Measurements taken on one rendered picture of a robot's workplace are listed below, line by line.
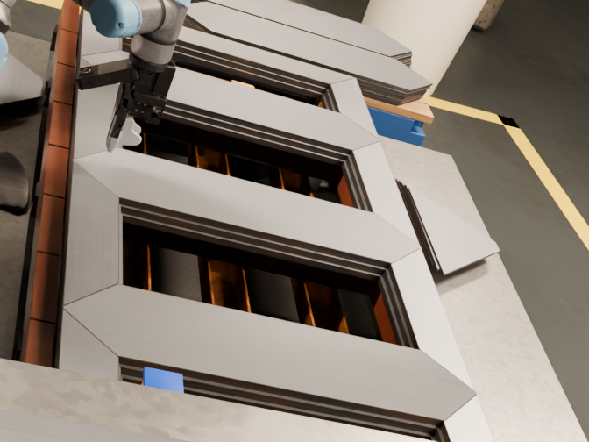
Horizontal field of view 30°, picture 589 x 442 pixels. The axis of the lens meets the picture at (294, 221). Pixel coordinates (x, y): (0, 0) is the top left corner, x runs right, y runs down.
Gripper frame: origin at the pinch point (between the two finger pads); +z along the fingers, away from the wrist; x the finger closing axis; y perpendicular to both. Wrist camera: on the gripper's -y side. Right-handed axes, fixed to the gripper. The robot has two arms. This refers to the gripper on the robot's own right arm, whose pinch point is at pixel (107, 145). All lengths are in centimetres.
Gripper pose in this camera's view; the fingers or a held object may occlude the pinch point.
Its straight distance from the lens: 211.0
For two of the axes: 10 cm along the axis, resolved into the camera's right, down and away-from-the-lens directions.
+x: -1.3, -5.6, 8.2
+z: -3.6, 8.0, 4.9
